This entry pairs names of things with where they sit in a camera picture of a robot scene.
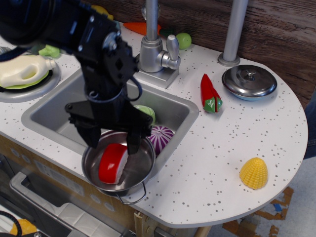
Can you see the purple toy onion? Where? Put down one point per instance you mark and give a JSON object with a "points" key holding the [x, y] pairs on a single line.
{"points": [[160, 137]]}

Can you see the light green toy plate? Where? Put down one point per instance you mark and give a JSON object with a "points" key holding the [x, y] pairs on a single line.
{"points": [[23, 86]]}

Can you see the orange toy carrot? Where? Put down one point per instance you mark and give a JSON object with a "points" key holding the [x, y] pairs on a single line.
{"points": [[141, 28]]}

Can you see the yellow toy corn piece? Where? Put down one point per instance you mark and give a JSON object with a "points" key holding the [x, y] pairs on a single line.
{"points": [[254, 173]]}

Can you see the yellow toy banana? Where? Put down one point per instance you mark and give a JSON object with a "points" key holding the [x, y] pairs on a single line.
{"points": [[102, 11]]}

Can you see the white toy detergent bottle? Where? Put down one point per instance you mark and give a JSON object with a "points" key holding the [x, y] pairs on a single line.
{"points": [[24, 69]]}

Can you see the stainless steel pot lid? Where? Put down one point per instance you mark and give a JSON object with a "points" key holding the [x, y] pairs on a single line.
{"points": [[249, 82]]}

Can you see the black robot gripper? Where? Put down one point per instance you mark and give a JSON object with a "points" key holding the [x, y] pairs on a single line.
{"points": [[114, 112]]}

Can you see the red toy chili pepper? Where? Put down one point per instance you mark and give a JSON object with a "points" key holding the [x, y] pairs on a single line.
{"points": [[211, 101]]}

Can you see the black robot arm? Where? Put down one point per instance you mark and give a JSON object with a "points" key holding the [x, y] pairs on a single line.
{"points": [[107, 62]]}

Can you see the green toy broccoli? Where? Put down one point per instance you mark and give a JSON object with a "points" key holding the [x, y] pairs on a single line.
{"points": [[50, 51]]}

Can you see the green toy cabbage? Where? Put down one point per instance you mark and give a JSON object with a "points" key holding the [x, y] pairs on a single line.
{"points": [[147, 110]]}

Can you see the yellow toy on floor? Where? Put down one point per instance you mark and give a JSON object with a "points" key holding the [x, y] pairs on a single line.
{"points": [[26, 227]]}

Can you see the front stove burner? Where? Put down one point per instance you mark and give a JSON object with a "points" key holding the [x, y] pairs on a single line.
{"points": [[32, 92]]}

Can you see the silver toy faucet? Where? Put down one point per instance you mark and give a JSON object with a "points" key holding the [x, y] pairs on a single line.
{"points": [[157, 66]]}

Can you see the small stainless steel pan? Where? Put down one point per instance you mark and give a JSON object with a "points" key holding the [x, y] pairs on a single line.
{"points": [[135, 174]]}

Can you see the green toy apple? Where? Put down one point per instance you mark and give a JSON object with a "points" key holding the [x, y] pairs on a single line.
{"points": [[184, 40]]}

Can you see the grey vertical support pole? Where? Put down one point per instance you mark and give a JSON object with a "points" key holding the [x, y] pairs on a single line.
{"points": [[229, 57]]}

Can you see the toy oven door handle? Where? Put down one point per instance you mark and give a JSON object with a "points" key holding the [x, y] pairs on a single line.
{"points": [[58, 215]]}

